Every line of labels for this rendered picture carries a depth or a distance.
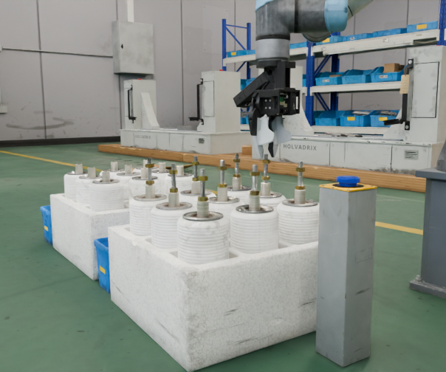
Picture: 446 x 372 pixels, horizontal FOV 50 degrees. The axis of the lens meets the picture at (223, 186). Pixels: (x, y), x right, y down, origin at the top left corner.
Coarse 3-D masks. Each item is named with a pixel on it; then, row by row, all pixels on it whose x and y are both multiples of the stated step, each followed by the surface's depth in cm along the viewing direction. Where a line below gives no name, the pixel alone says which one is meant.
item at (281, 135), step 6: (270, 120) 110; (276, 120) 109; (282, 120) 108; (270, 126) 109; (276, 126) 110; (282, 126) 109; (276, 132) 110; (282, 132) 109; (288, 132) 108; (276, 138) 110; (282, 138) 109; (288, 138) 108; (270, 144) 111; (276, 144) 111; (270, 150) 111; (276, 150) 111
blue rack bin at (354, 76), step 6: (348, 72) 626; (354, 72) 635; (360, 72) 644; (366, 72) 642; (372, 72) 600; (342, 78) 617; (348, 78) 610; (354, 78) 603; (360, 78) 596; (366, 78) 593
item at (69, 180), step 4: (64, 176) 151; (68, 176) 150; (72, 176) 149; (76, 176) 149; (64, 180) 152; (68, 180) 150; (72, 180) 149; (64, 184) 152; (68, 184) 150; (72, 184) 149; (68, 188) 150; (72, 188) 150; (68, 192) 151; (72, 192) 150; (68, 196) 151; (72, 196) 150
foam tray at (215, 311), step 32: (128, 224) 114; (128, 256) 101; (160, 256) 88; (256, 256) 88; (288, 256) 91; (128, 288) 103; (160, 288) 89; (192, 288) 80; (224, 288) 84; (256, 288) 88; (288, 288) 92; (160, 320) 90; (192, 320) 81; (224, 320) 85; (256, 320) 89; (288, 320) 93; (192, 352) 82; (224, 352) 86
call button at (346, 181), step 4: (340, 176) 83; (344, 176) 83; (348, 176) 83; (352, 176) 83; (356, 176) 83; (340, 180) 82; (344, 180) 82; (348, 180) 82; (352, 180) 82; (356, 180) 82; (340, 184) 83; (344, 184) 82; (348, 184) 82; (352, 184) 82; (356, 184) 82
